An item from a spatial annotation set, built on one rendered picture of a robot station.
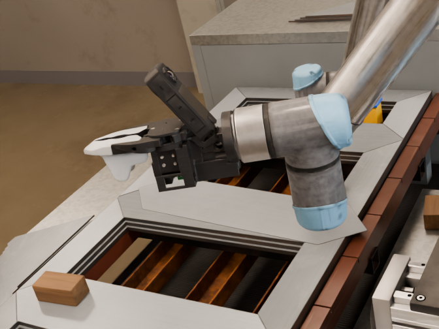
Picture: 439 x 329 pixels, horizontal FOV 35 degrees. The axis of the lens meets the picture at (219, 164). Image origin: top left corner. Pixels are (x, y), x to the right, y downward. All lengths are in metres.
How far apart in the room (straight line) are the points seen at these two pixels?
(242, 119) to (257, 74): 1.73
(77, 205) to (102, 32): 3.18
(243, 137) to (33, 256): 1.29
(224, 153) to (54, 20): 4.81
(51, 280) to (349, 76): 1.00
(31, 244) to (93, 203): 0.29
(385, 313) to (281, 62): 1.43
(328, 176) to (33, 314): 1.01
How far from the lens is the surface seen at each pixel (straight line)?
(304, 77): 1.70
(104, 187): 2.41
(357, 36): 1.53
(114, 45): 5.40
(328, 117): 0.90
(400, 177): 1.96
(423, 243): 1.96
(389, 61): 1.01
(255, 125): 0.90
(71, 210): 2.34
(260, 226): 1.81
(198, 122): 0.92
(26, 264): 2.08
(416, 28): 1.00
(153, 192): 2.08
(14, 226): 4.01
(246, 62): 2.64
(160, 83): 0.91
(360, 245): 1.72
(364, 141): 2.12
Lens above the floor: 1.85
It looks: 28 degrees down
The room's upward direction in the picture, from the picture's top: 14 degrees counter-clockwise
